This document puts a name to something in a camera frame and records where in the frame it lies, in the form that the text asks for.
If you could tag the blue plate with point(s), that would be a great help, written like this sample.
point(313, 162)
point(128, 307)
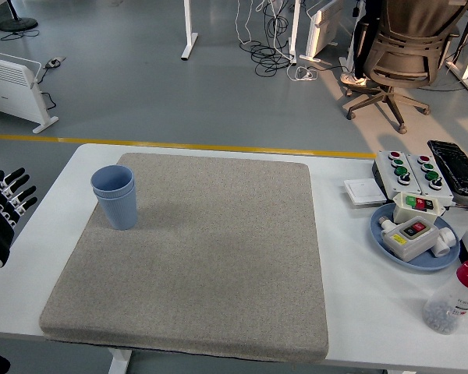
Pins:
point(421, 265)

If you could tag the white pipe fitting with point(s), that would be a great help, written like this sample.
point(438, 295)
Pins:
point(446, 239)

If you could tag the red-capped bottle of screws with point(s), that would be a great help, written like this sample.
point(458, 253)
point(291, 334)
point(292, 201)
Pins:
point(448, 300)

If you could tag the black plastic tray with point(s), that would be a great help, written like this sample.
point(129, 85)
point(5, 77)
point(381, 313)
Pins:
point(452, 163)

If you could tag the white table leg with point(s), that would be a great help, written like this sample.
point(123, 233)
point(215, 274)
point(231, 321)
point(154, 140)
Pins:
point(119, 362)

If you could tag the black fan stand base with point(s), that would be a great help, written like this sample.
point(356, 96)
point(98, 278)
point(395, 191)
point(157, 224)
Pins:
point(18, 24)

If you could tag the white panel heater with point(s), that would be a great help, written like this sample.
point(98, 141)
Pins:
point(321, 27)
point(8, 85)

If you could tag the white desk leg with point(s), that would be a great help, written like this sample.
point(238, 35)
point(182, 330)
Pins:
point(466, 80)
point(294, 23)
point(188, 23)

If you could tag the beige mesh office chair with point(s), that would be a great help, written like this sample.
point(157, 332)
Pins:
point(409, 23)

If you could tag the seated person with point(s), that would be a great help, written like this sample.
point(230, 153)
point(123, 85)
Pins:
point(364, 39)

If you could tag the blue ribbed cup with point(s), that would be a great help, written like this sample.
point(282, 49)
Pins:
point(113, 179)
point(119, 214)

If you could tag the grey-brown mat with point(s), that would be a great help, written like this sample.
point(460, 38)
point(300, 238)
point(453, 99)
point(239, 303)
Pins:
point(226, 253)

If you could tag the white flat wall switch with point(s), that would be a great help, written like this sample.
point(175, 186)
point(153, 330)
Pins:
point(364, 191)

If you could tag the floor power socket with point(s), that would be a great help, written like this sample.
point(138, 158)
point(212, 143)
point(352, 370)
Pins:
point(55, 61)

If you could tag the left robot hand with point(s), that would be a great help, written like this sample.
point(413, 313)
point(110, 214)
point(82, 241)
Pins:
point(0, 233)

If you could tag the white switch box yellow label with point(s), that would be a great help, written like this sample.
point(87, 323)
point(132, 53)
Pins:
point(409, 244)

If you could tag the white four-button control box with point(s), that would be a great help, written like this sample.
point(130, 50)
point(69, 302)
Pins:
point(388, 171)
point(444, 191)

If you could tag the white green-red button switch box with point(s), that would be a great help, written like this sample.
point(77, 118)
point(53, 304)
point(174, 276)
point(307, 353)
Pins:
point(403, 212)

